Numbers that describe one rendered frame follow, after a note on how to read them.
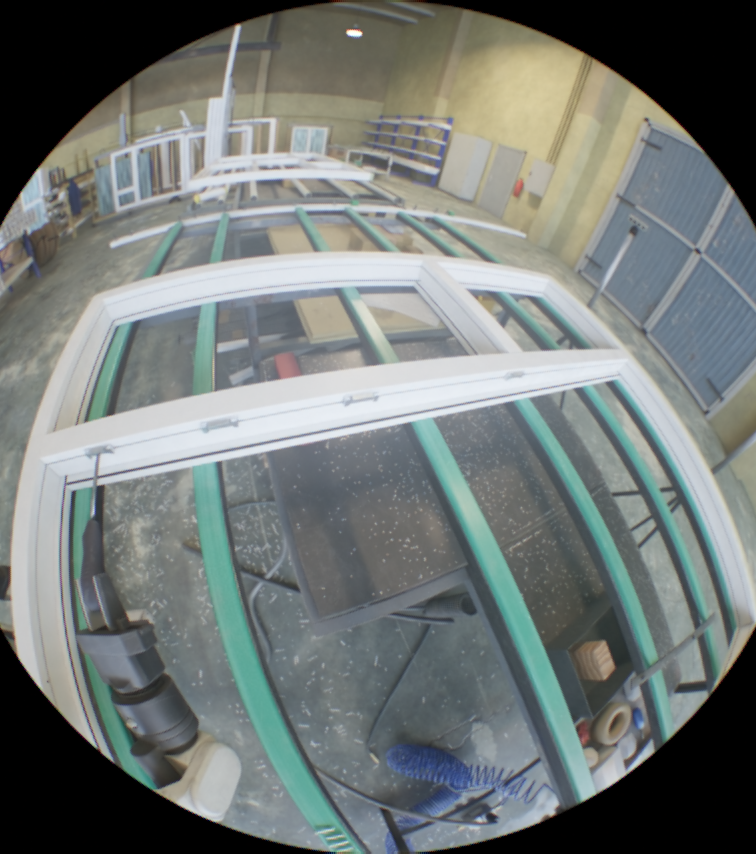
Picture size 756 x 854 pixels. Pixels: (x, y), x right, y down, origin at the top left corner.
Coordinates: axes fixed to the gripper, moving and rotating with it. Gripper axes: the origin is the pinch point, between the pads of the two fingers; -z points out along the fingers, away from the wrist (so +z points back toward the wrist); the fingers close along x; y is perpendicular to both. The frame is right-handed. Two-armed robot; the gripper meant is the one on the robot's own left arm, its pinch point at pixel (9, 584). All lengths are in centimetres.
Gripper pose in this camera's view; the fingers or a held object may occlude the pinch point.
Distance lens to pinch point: 123.1
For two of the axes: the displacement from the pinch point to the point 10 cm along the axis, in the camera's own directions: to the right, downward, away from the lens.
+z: 3.3, -5.0, -8.0
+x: 3.5, -7.3, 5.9
